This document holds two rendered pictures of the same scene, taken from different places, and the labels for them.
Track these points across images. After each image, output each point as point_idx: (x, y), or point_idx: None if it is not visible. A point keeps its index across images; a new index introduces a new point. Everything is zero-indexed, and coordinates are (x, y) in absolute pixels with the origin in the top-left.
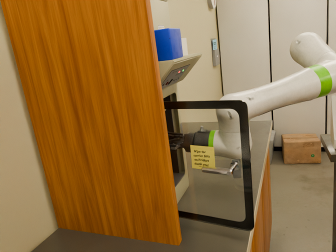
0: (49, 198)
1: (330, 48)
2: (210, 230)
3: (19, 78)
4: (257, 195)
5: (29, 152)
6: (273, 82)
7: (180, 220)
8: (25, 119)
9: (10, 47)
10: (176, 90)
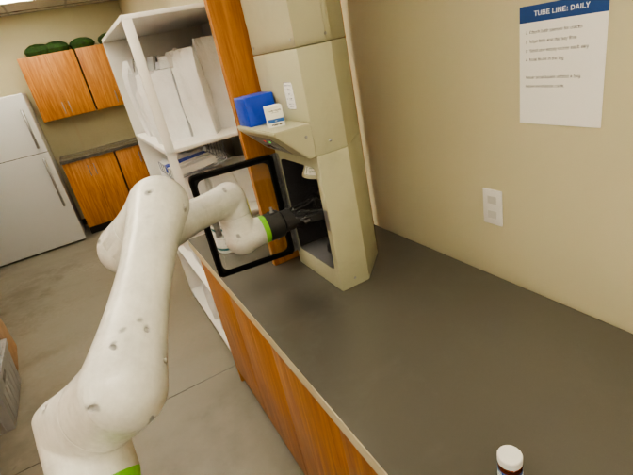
0: (375, 198)
1: (119, 213)
2: (264, 279)
3: (360, 90)
4: (258, 322)
5: (364, 153)
6: (192, 199)
7: (295, 270)
8: (363, 125)
9: (355, 62)
10: (315, 167)
